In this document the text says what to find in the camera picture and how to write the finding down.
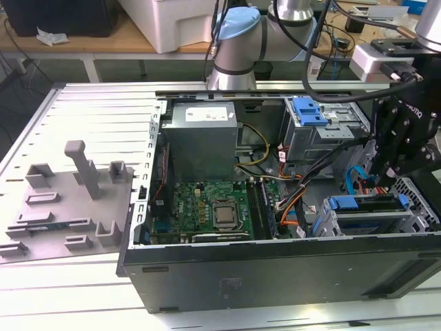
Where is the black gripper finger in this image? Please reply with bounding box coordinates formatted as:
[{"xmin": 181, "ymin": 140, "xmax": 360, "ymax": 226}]
[
  {"xmin": 378, "ymin": 99, "xmax": 423, "ymax": 187},
  {"xmin": 370, "ymin": 98, "xmax": 397, "ymax": 173}
]

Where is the black power wire with connector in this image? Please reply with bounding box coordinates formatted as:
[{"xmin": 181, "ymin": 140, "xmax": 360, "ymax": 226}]
[{"xmin": 298, "ymin": 136, "xmax": 397, "ymax": 204}]

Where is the hard disk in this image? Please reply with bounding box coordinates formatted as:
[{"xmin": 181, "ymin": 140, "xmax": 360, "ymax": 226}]
[{"xmin": 311, "ymin": 193, "xmax": 411, "ymax": 239}]

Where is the metal disk bay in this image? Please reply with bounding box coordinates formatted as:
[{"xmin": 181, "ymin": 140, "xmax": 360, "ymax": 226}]
[{"xmin": 311, "ymin": 192, "xmax": 431, "ymax": 239}]

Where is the grey optical drive cage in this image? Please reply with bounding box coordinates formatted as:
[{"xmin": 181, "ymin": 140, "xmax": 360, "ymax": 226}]
[{"xmin": 280, "ymin": 98, "xmax": 375, "ymax": 173}]

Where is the blue drive latch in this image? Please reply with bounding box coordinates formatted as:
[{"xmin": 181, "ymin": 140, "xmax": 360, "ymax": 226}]
[{"xmin": 291, "ymin": 98, "xmax": 327, "ymax": 127}]

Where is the blue box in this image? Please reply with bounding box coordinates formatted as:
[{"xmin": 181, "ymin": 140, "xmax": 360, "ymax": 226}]
[{"xmin": 402, "ymin": 0, "xmax": 423, "ymax": 14}]

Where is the small black cube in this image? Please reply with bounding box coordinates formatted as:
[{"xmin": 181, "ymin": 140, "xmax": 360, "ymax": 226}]
[{"xmin": 345, "ymin": 12, "xmax": 368, "ymax": 34}]

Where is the black bin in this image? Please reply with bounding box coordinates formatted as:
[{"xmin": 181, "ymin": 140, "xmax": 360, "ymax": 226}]
[{"xmin": 254, "ymin": 61, "xmax": 274, "ymax": 81}]

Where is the silver CPU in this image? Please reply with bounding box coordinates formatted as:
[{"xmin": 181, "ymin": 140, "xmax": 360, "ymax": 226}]
[{"xmin": 214, "ymin": 206, "xmax": 236, "ymax": 224}]

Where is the black PC case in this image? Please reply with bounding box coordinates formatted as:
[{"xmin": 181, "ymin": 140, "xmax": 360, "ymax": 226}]
[{"xmin": 116, "ymin": 79, "xmax": 441, "ymax": 314}]

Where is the grey power supply unit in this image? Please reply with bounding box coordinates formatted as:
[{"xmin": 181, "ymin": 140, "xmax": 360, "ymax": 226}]
[{"xmin": 161, "ymin": 101, "xmax": 239, "ymax": 182}]

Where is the CPU socket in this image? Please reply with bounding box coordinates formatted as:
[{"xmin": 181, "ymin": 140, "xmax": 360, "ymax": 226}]
[{"xmin": 210, "ymin": 200, "xmax": 240, "ymax": 231}]

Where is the black graphics card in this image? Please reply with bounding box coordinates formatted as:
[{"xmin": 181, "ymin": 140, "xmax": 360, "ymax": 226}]
[{"xmin": 191, "ymin": 231, "xmax": 252, "ymax": 244}]

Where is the green motherboard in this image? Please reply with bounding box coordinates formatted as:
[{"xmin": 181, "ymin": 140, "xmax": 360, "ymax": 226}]
[{"xmin": 151, "ymin": 179, "xmax": 287, "ymax": 242}]

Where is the black case fan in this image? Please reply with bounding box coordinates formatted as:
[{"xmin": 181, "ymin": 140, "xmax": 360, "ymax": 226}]
[{"xmin": 153, "ymin": 141, "xmax": 173, "ymax": 221}]

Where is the white foam box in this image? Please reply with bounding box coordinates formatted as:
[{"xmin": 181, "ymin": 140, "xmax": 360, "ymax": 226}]
[{"xmin": 119, "ymin": 0, "xmax": 225, "ymax": 54}]

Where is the wooden desk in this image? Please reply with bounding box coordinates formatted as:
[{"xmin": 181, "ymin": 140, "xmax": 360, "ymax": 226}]
[{"xmin": 0, "ymin": 0, "xmax": 441, "ymax": 83}]

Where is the grey parts rack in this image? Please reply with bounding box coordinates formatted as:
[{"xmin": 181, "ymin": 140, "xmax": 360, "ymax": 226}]
[{"xmin": 0, "ymin": 139, "xmax": 135, "ymax": 265}]

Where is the large black box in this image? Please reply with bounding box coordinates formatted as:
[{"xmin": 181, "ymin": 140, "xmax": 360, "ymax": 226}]
[{"xmin": 5, "ymin": 0, "xmax": 120, "ymax": 38}]

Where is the crumpled white paper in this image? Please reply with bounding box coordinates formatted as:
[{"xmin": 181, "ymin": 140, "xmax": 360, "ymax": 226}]
[{"xmin": 36, "ymin": 27, "xmax": 70, "ymax": 46}]

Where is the blue wire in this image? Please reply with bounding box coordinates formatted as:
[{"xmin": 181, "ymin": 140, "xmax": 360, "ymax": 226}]
[{"xmin": 345, "ymin": 167, "xmax": 378, "ymax": 196}]

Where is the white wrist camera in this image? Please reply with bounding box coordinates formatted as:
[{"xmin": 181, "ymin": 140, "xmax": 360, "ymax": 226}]
[{"xmin": 349, "ymin": 43, "xmax": 414, "ymax": 83}]

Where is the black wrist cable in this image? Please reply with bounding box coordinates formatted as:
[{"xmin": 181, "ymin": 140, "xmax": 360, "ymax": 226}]
[{"xmin": 301, "ymin": 0, "xmax": 414, "ymax": 104}]

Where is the multicolour wire bundle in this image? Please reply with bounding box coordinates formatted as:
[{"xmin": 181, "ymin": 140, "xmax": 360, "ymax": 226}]
[{"xmin": 275, "ymin": 174, "xmax": 306, "ymax": 212}]

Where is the yellow wire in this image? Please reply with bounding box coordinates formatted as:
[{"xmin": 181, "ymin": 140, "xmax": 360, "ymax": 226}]
[{"xmin": 236, "ymin": 123, "xmax": 271, "ymax": 173}]

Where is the orange wire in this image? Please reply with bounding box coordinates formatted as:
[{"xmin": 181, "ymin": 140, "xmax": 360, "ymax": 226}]
[{"xmin": 278, "ymin": 205, "xmax": 302, "ymax": 228}]

